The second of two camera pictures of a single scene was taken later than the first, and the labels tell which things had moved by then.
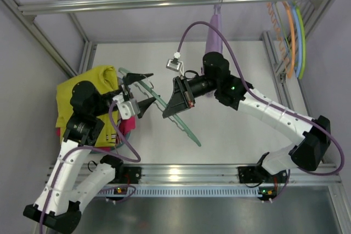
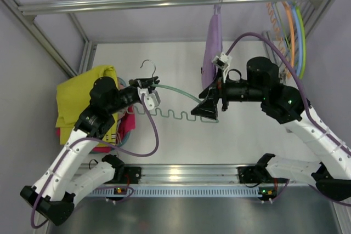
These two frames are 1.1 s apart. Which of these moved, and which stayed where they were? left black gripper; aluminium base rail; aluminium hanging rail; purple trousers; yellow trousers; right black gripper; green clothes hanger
Moved: green clothes hanger; right black gripper; left black gripper
Stayed: aluminium hanging rail; yellow trousers; purple trousers; aluminium base rail
